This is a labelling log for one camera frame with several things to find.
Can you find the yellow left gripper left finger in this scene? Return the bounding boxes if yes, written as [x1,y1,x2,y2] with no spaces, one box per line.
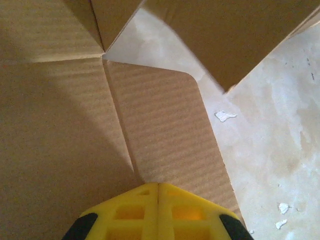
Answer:
[65,182,160,240]

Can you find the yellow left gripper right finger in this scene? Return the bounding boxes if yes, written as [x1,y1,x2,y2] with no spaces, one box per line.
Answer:
[157,182,253,240]

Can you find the brown cardboard box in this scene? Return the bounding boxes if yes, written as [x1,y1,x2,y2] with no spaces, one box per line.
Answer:
[0,0,320,240]

